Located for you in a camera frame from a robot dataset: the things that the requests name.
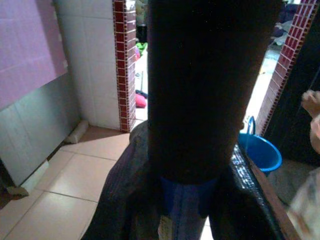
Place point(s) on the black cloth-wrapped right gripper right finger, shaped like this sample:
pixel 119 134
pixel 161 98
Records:
pixel 237 212

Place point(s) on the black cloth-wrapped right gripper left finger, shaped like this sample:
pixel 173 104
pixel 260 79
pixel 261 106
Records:
pixel 125 200

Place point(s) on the person's bare hand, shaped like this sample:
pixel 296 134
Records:
pixel 313 105

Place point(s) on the blue plastic bucket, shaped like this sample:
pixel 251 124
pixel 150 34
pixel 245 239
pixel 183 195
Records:
pixel 260 152

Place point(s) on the white roll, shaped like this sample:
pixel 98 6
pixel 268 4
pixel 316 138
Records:
pixel 77 132

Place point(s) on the pink cloth item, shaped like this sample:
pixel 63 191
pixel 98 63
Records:
pixel 140 100

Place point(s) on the grey leaning board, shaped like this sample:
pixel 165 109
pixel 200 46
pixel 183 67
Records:
pixel 32 130

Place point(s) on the red tiled door jamb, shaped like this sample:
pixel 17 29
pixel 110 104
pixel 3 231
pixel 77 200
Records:
pixel 282 75
pixel 123 62

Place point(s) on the green cloth item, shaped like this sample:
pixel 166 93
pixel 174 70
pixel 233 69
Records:
pixel 142 47

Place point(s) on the pink wall board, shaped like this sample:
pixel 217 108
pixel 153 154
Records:
pixel 27 50

